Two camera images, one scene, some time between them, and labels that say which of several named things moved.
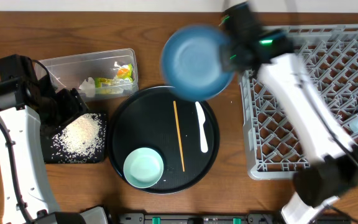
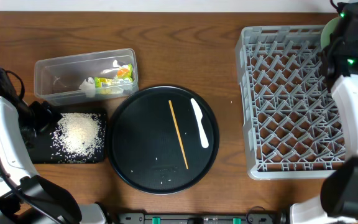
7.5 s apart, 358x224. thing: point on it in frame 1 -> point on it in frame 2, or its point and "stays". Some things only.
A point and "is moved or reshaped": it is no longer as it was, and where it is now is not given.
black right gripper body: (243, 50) -> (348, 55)
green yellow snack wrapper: (125, 71) stays
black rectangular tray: (83, 141) stays
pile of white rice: (81, 140) stays
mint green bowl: (143, 167) -> (330, 28)
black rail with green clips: (199, 218) stays
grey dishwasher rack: (340, 63) stays
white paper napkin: (88, 87) stays
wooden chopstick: (181, 155) is moved or reshaped
